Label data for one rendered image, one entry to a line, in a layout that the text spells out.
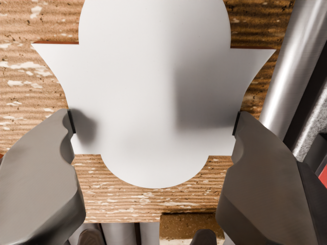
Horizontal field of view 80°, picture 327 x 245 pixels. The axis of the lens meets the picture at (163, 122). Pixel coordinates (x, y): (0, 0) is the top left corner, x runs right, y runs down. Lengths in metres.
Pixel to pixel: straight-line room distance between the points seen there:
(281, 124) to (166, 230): 0.14
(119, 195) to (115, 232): 0.10
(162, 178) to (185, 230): 0.06
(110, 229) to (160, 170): 0.14
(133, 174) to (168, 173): 0.03
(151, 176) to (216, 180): 0.06
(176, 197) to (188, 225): 0.03
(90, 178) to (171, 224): 0.09
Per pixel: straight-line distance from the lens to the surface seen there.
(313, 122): 0.21
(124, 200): 0.20
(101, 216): 0.22
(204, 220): 0.21
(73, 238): 0.31
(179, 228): 0.21
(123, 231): 0.29
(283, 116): 0.18
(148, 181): 0.16
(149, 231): 0.28
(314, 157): 0.22
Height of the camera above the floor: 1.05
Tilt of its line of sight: 57 degrees down
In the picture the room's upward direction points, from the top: 179 degrees clockwise
